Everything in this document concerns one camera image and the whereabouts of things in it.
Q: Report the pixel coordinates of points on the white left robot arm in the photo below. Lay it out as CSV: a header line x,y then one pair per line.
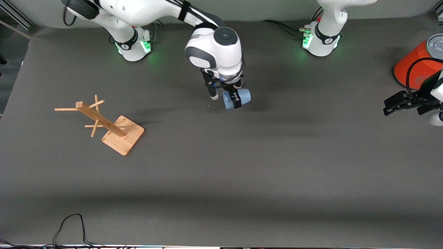
x,y
325,34

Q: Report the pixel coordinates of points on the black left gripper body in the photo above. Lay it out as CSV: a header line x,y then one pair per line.
x,y
422,97

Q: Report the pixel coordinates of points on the wooden cup rack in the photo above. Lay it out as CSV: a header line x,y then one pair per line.
x,y
123,136

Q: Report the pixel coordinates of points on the dark grey table mat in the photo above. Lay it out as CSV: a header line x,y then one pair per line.
x,y
221,173

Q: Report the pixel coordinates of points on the orange cylinder with grey lid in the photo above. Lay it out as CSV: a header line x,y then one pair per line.
x,y
415,58

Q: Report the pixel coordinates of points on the light blue cup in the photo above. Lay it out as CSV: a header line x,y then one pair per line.
x,y
245,97

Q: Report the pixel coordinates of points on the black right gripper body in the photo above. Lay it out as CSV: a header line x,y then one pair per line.
x,y
234,90

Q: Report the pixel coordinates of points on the aluminium frame rail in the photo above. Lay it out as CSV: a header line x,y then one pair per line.
x,y
20,14

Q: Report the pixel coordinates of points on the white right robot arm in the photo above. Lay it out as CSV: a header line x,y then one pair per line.
x,y
221,52

